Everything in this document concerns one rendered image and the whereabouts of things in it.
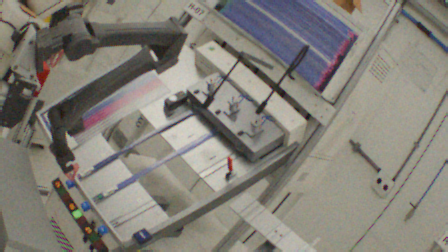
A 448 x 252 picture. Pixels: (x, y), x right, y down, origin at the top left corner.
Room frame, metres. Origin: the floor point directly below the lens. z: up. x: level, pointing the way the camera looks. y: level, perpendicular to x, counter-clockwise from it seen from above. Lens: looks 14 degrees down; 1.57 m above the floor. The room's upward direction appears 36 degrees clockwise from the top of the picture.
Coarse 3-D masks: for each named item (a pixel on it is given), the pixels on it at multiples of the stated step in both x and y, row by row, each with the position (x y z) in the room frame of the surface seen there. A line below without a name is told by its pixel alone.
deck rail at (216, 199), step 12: (276, 156) 1.85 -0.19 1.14; (288, 156) 1.90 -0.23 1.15; (264, 168) 1.81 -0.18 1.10; (276, 168) 1.88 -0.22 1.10; (240, 180) 1.76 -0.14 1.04; (252, 180) 1.80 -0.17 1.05; (216, 192) 1.71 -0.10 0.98; (228, 192) 1.73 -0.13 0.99; (240, 192) 1.79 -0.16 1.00; (204, 204) 1.66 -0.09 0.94; (216, 204) 1.71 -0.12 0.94; (180, 216) 1.61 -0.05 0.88; (192, 216) 1.65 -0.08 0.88; (156, 228) 1.55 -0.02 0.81; (168, 228) 1.58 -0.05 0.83; (132, 240) 1.49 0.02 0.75; (156, 240) 1.57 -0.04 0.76
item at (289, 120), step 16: (208, 48) 2.10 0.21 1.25; (208, 64) 2.07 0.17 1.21; (224, 64) 2.05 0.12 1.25; (240, 64) 2.06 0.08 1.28; (240, 80) 2.00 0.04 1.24; (256, 80) 2.01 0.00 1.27; (256, 96) 1.95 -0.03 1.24; (272, 96) 1.97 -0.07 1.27; (272, 112) 1.91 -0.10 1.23; (288, 112) 1.92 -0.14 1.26; (288, 128) 1.87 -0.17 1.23; (304, 128) 1.92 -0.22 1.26; (288, 144) 1.89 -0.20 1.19
